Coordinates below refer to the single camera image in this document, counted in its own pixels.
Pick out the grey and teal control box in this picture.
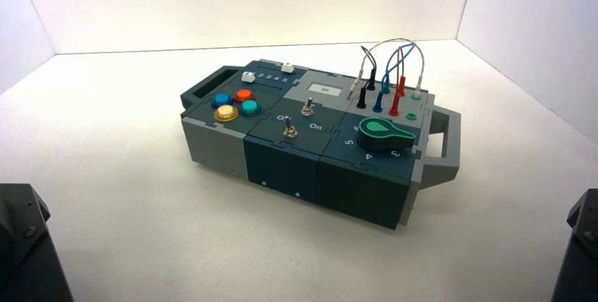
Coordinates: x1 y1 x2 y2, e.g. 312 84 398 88
180 59 462 231

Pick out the teal round push button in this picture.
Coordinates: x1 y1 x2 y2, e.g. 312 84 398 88
240 99 262 117

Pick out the yellow round push button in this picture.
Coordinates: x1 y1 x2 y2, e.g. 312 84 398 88
214 104 240 123

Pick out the blue round push button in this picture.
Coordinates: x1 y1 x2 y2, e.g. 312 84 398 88
211 92 234 109

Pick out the black and green rotary knob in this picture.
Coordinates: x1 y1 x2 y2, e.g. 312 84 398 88
358 118 417 153

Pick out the black jumper cable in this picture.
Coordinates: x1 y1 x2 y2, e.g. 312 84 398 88
356 46 377 109

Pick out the blue jumper cable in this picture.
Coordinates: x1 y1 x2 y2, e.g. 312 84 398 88
372 42 416 114

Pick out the red jumper cable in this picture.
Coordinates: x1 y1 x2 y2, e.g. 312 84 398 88
389 47 406 118

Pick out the white jumper cable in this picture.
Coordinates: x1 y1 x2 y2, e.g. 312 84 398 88
347 38 425 101

